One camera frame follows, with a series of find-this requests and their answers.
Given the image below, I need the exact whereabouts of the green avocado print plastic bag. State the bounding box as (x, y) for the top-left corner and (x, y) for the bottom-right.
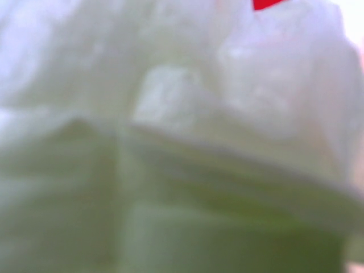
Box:
(1, 1), (363, 272)

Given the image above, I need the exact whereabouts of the red plastic tray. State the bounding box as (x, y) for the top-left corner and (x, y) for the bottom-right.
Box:
(252, 0), (284, 11)

